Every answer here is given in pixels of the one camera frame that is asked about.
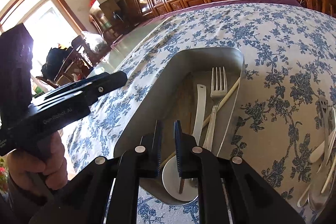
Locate large white rice spoon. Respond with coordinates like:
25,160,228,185
162,84,207,202

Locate brown wooden chopstick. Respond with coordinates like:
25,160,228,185
178,178,185,194

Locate beige bamboo chopstick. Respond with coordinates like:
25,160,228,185
159,77,241,170

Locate silver metal fork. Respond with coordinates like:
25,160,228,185
198,67,228,151

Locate person's left hand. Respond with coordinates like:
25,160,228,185
7,132,68,196

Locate dark wooden dining chair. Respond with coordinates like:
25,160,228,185
36,35,98,88

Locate smiley face metal spoon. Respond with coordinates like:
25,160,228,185
308,96,329,211

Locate blue floral tablecloth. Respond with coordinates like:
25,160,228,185
63,3,335,223

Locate wooden framed window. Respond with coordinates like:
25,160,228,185
0,0,89,38

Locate stacked cardboard boxes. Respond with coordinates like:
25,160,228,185
89,0,121,24

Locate purple bench cushion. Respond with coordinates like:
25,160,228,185
137,0,302,27

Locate grey metal tray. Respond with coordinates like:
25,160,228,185
114,47,245,206

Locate white plastic fork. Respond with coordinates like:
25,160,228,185
297,106,335,211

